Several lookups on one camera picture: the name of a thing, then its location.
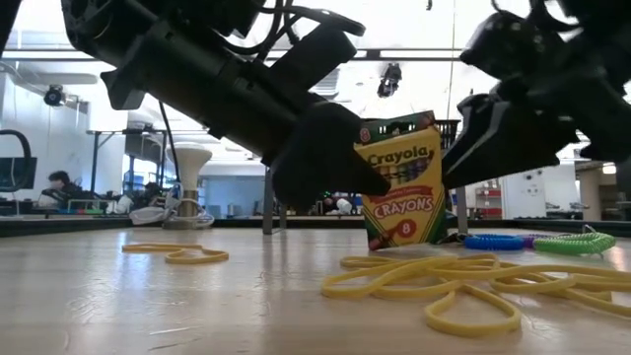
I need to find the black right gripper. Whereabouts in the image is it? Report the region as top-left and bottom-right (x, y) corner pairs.
(442, 9), (631, 191)

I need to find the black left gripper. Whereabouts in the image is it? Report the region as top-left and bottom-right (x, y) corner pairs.
(101, 22), (391, 211)

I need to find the yellow green crayon box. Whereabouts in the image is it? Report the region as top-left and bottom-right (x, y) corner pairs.
(353, 110), (448, 251)

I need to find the blue coil wrist keychain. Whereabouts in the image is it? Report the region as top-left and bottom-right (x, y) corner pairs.
(463, 233), (526, 252)

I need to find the green coil wrist keychain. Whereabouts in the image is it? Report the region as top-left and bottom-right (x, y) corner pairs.
(532, 232), (617, 256)

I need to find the black slotted plastic basket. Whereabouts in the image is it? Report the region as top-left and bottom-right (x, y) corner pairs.
(433, 119), (462, 152)

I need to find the red storage rack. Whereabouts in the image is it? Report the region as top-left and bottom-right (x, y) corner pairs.
(474, 185), (504, 220)

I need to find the white square pillar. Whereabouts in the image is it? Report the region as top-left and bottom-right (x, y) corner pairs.
(501, 165), (547, 221)

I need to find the black overhead crossbeam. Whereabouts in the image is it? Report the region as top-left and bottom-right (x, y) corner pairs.
(0, 46), (464, 63)

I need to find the beige cabinet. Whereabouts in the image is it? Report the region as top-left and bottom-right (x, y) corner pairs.
(576, 160), (605, 222)

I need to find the white mushroom table lamp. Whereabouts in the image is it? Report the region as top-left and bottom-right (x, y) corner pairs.
(166, 141), (214, 230)

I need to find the person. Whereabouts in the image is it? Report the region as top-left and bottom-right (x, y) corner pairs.
(133, 180), (165, 209)
(37, 170), (85, 208)

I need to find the black metal stand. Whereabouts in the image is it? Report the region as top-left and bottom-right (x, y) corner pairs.
(86, 127), (167, 198)

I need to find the black ceiling spotlight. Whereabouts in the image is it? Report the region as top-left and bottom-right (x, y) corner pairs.
(42, 86), (66, 108)

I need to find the black arched device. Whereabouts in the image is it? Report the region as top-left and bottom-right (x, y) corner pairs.
(0, 129), (38, 194)

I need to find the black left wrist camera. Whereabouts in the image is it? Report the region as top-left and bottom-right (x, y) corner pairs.
(268, 24), (359, 106)

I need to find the black overhead camera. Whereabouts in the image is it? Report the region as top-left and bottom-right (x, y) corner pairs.
(376, 62), (403, 100)

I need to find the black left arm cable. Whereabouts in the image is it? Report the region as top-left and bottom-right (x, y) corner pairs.
(216, 0), (367, 55)

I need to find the white coiled lamp cable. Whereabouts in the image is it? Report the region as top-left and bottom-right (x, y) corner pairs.
(127, 182), (216, 231)

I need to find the black aluminium extrusion frame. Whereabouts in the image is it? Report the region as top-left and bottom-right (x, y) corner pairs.
(0, 215), (631, 239)

